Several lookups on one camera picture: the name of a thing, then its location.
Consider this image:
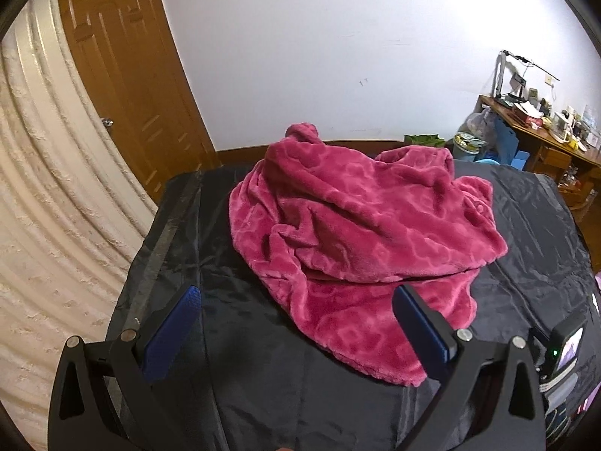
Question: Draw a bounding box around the light blue plastic bin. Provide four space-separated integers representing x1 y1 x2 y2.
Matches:
452 132 491 164

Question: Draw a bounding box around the black table cover cloth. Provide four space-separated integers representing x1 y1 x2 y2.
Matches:
101 153 601 451

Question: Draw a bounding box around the white electric kettle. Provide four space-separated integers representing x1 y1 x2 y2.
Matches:
549 110 576 144

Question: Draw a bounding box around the blue hanging cloth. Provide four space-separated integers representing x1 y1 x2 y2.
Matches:
493 115 519 165

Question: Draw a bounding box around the green bag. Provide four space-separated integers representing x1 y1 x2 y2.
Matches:
405 134 446 148

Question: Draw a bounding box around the pink fleece robe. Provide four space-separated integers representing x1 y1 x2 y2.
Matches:
228 122 510 388

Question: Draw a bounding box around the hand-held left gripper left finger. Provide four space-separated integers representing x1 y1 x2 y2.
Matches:
48 284 207 451

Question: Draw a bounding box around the cream quilted curtain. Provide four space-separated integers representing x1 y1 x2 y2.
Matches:
0 0 160 428

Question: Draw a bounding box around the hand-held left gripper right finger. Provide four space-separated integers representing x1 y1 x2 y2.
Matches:
392 284 548 451

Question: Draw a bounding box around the white plastic bag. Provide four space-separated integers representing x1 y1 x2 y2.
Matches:
465 108 498 144

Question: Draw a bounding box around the wooden door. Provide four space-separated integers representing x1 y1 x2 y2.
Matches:
57 0 221 198

